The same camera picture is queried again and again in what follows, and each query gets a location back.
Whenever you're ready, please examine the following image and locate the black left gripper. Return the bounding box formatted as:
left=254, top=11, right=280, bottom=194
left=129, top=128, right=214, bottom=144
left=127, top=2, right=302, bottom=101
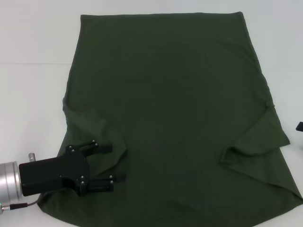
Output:
left=18, top=140, right=126, bottom=197

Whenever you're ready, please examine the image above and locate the dark green shirt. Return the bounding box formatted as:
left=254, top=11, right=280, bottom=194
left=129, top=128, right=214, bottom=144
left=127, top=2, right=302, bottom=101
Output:
left=38, top=11, right=303, bottom=227

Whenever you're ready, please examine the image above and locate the dark left arm cable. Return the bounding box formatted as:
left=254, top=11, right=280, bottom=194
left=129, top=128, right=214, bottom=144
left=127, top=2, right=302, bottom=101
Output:
left=0, top=192, right=46, bottom=214

